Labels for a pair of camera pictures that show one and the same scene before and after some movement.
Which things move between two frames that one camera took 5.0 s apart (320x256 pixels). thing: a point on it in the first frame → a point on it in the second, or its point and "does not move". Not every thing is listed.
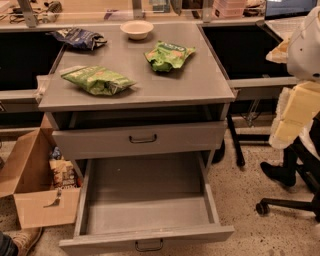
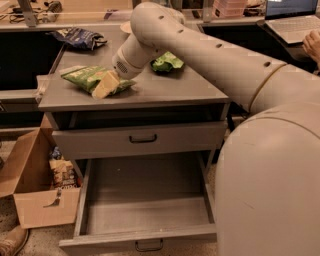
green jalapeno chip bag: (97, 80) does not move
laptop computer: (285, 17) does not move
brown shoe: (24, 238) → (13, 241)
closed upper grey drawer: (133, 140) does not move
